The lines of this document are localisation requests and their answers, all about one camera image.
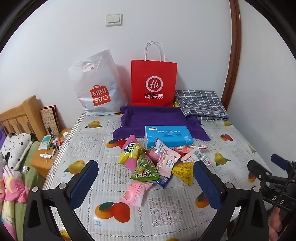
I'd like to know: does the pink printed blanket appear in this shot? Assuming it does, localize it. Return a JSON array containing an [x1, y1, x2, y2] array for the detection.
[[0, 166, 30, 241]]

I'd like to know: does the grey checked cloth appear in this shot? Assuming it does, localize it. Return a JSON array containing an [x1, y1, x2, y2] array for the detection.
[[174, 90, 229, 121]]

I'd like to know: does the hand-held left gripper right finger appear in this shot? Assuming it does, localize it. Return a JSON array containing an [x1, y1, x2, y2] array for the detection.
[[193, 160, 270, 241]]

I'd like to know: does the teal and white box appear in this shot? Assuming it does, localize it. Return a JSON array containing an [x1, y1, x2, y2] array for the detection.
[[39, 136, 52, 149]]

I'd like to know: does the green snack packet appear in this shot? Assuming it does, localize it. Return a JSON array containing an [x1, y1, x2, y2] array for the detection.
[[131, 148, 160, 182]]

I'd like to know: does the white light switch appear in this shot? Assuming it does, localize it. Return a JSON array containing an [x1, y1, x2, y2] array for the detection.
[[106, 13, 123, 26]]

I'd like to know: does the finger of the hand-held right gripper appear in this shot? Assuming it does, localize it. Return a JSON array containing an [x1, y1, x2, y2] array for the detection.
[[247, 159, 274, 183], [271, 153, 292, 171]]

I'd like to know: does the green blanket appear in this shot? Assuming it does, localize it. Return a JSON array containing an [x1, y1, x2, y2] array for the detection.
[[0, 141, 47, 241]]

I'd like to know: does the yellow and pink snack packet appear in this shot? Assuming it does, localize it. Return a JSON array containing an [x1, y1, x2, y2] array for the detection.
[[118, 135, 142, 169]]

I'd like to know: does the white black-spotted pillow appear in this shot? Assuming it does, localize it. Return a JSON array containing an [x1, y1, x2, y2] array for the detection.
[[0, 133, 35, 171]]

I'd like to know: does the brown patterned book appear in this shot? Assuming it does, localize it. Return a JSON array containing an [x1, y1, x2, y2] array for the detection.
[[40, 105, 61, 135]]

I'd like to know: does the pink packet with white label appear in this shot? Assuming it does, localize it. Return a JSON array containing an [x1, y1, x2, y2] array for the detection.
[[155, 137, 181, 177]]

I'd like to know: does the blue tissue pack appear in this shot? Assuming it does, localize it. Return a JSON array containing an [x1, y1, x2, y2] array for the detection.
[[144, 125, 194, 150]]

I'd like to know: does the red paper bag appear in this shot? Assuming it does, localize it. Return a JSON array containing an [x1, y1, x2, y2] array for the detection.
[[131, 42, 178, 107]]

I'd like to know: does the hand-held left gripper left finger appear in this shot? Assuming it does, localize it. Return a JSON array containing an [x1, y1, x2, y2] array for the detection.
[[23, 160, 99, 241]]

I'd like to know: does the fruit print tablecloth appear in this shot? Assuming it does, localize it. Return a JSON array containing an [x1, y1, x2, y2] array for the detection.
[[43, 111, 273, 241]]

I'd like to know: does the person's right hand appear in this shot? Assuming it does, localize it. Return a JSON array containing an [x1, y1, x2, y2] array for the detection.
[[269, 206, 282, 241]]

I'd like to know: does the dark blue snack packet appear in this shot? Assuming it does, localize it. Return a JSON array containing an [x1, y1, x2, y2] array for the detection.
[[154, 175, 173, 188]]

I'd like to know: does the wooden bed headboard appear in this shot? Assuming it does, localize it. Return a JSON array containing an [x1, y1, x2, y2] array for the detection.
[[0, 95, 47, 142]]

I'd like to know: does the white plastic shopping bag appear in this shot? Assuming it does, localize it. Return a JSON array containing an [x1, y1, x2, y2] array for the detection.
[[68, 49, 128, 116]]

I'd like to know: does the red and white snack packet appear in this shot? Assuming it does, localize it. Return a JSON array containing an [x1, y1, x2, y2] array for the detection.
[[180, 148, 211, 167]]

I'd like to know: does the light pink snack packet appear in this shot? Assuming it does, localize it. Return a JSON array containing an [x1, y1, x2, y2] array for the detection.
[[120, 181, 152, 208]]

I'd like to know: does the yellow triangular snack packet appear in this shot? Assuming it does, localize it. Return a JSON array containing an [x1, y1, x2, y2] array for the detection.
[[171, 162, 195, 186]]

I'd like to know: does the brown wooden door frame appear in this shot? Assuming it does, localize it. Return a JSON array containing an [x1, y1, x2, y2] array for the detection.
[[221, 0, 242, 112]]

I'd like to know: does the purple towel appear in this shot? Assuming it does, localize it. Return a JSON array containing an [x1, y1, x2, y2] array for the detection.
[[112, 105, 211, 142]]

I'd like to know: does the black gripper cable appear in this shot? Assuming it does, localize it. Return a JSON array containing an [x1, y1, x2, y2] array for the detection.
[[269, 170, 293, 217]]

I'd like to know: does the wooden nightstand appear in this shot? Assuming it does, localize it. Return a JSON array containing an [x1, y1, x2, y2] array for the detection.
[[30, 128, 72, 179]]

